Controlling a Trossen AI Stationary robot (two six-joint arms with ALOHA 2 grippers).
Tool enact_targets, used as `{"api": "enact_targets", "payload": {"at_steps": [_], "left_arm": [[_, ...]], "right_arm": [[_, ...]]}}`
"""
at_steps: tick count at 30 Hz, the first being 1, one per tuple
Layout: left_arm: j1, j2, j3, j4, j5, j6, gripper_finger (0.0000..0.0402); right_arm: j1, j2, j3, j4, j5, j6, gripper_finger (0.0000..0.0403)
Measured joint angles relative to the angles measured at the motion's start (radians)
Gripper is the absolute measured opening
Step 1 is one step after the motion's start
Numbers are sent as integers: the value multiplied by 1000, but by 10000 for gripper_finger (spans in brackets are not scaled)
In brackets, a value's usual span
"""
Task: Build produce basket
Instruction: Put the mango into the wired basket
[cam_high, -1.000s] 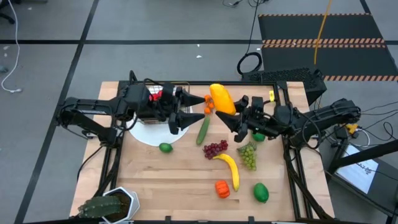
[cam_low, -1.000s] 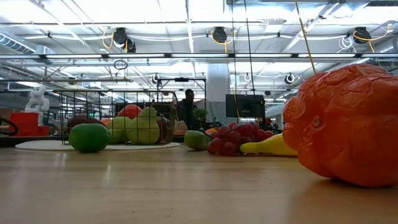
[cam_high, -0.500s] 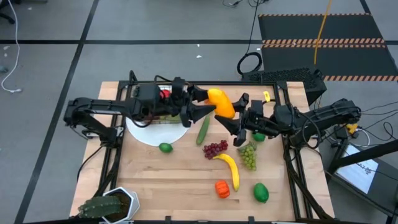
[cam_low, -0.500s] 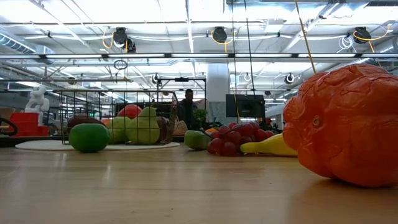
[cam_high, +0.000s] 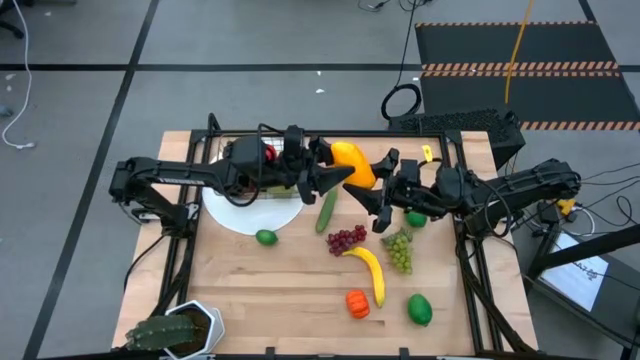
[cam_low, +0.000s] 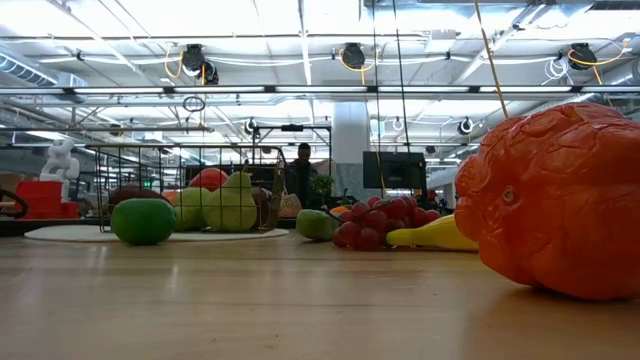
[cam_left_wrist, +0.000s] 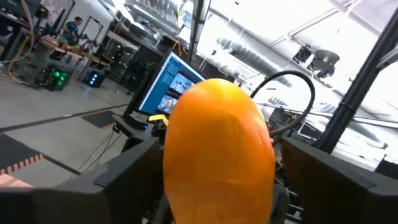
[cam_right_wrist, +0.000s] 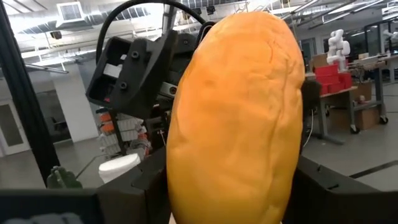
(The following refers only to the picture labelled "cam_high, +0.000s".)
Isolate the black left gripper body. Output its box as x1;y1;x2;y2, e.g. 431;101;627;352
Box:
277;147;315;190

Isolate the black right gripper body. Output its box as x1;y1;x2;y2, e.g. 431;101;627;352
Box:
393;172;445;215

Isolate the green pear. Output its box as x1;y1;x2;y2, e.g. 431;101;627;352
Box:
267;185;301;199

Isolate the green cucumber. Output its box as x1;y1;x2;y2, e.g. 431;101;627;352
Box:
314;188;339;235

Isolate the yellow banana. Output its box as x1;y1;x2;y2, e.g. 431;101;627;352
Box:
341;246;387;309

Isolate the orange bell pepper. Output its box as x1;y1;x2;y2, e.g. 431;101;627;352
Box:
345;289;372;320

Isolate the red grape bunch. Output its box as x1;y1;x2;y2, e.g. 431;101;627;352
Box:
326;224;369;258

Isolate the green grape bunch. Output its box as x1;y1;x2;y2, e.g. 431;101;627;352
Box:
380;227;415;276

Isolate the white round mat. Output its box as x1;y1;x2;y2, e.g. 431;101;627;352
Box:
202;149;305;237

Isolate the large green lime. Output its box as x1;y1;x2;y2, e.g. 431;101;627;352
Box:
406;293;434;328

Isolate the white paper sheet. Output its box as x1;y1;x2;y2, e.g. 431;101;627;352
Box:
539;232;610;312

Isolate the white hexagonal pot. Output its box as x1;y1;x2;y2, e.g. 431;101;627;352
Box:
163;299;226;360

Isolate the black striped floor mat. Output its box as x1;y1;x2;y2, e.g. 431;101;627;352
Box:
414;20;640;132

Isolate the green cactus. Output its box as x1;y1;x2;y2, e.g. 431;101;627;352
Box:
124;314;199;351

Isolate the black side table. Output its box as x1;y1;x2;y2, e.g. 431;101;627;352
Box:
522;219;640;351

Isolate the black chair base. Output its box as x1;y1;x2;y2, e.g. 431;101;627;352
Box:
0;0;26;40

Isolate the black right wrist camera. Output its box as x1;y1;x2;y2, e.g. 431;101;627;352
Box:
398;158;421;184

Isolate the metal wire basket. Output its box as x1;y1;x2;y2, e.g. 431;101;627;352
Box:
214;133;307;201

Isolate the black hanging cable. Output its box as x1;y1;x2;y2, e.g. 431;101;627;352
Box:
380;0;424;121

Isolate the yellow hanging cable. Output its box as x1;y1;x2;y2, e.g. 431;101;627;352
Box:
503;0;536;105

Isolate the white floor cable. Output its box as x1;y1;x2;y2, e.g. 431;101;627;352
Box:
0;0;37;150

